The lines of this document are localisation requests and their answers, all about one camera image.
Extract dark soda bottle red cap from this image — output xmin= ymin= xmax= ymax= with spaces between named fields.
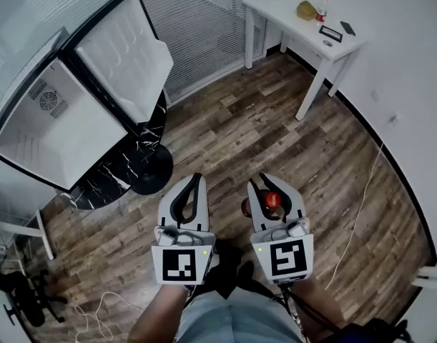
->
xmin=240 ymin=190 xmax=289 ymax=223

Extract long white floor cable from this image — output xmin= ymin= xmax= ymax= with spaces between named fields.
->
xmin=324 ymin=140 xmax=386 ymax=292

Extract white mini fridge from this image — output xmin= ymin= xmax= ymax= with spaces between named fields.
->
xmin=0 ymin=0 xmax=175 ymax=192

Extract black office chair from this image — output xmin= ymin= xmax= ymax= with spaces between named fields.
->
xmin=0 ymin=265 xmax=68 ymax=329

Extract clear plastic bottle red label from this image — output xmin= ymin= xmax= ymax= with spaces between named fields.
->
xmin=315 ymin=0 xmax=330 ymax=25

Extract black bag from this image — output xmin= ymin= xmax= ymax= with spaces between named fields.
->
xmin=338 ymin=317 xmax=420 ymax=343

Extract black framed card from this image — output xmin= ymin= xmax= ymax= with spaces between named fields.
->
xmin=318 ymin=24 xmax=344 ymax=44

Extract person's right forearm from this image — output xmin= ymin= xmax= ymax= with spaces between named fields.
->
xmin=288 ymin=275 xmax=350 ymax=343

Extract white rectangular table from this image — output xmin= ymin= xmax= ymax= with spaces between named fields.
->
xmin=241 ymin=0 xmax=368 ymax=122

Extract tangled white cable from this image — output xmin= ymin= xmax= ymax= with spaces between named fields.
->
xmin=68 ymin=290 xmax=144 ymax=343

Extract person's black right shoe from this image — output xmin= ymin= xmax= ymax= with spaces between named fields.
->
xmin=235 ymin=260 xmax=257 ymax=288

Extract person's left forearm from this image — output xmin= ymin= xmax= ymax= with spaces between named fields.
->
xmin=127 ymin=282 xmax=191 ymax=343

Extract person's light blue shorts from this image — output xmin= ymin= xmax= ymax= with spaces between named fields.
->
xmin=175 ymin=287 xmax=305 ymax=343

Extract white rods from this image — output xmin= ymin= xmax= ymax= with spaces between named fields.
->
xmin=412 ymin=265 xmax=437 ymax=289

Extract person's black shoe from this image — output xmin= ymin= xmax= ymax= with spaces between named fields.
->
xmin=235 ymin=260 xmax=257 ymax=288
xmin=206 ymin=239 xmax=242 ymax=299

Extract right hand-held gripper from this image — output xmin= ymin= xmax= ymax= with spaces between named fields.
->
xmin=246 ymin=171 xmax=315 ymax=286

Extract wooden floor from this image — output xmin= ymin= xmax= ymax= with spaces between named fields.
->
xmin=24 ymin=50 xmax=437 ymax=343

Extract white metal-legged desk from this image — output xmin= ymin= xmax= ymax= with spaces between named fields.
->
xmin=0 ymin=183 xmax=57 ymax=264

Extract black marble round table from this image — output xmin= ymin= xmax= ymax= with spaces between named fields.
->
xmin=57 ymin=87 xmax=175 ymax=211

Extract yellow-brown crumpled bag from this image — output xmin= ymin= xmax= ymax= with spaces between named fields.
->
xmin=296 ymin=0 xmax=318 ymax=21

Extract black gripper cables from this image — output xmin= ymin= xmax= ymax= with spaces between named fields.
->
xmin=274 ymin=279 xmax=335 ymax=339

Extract person's black left shoe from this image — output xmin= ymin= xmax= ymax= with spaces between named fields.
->
xmin=206 ymin=239 xmax=242 ymax=299

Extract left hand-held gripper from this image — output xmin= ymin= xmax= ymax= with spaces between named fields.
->
xmin=151 ymin=172 xmax=217 ymax=286

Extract white window blinds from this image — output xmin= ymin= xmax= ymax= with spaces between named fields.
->
xmin=118 ymin=0 xmax=271 ymax=104

